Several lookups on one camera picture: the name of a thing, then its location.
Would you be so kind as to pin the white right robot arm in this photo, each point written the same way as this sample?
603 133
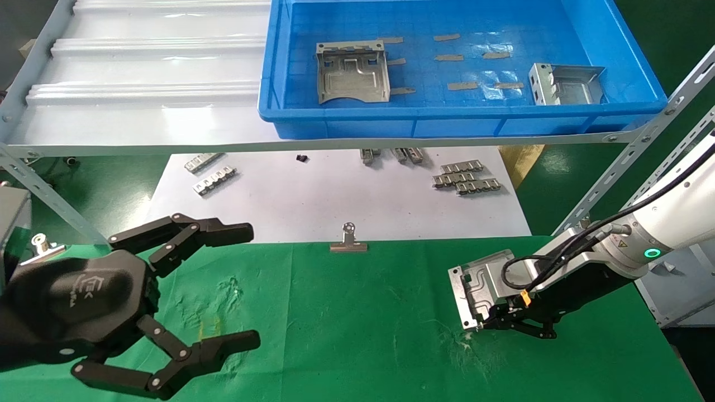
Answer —
681 212

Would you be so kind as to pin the notched metal strip part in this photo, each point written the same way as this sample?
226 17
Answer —
452 179
415 155
202 162
478 186
368 155
462 167
398 154
215 181

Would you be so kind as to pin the grey metal shelf rack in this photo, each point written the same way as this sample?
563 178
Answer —
145 67

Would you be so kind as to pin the stamped metal bracket part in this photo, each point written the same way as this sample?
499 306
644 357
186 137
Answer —
475 285

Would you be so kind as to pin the brown tape strip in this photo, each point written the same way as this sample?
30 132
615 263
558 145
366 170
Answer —
391 40
447 37
396 61
462 86
509 85
496 55
449 57
403 90

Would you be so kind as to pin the flat stamped metal bracket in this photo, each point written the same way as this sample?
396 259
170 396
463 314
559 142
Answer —
352 78

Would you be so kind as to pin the folded stamped metal bracket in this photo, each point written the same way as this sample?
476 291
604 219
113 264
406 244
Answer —
570 89

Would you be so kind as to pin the grey side table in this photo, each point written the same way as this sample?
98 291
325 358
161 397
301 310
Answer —
681 290

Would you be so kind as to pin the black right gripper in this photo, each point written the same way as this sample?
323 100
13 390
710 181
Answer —
581 293

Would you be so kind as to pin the silver camera mounting bracket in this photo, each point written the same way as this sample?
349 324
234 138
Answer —
586 257

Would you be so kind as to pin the blue plastic bin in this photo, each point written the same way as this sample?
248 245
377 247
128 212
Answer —
475 125

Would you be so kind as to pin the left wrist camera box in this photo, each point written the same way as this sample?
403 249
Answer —
11 223

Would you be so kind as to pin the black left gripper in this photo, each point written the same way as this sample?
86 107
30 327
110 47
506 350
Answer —
72 307

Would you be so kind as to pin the silver binder clip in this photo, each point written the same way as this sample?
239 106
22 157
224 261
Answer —
348 245
40 244

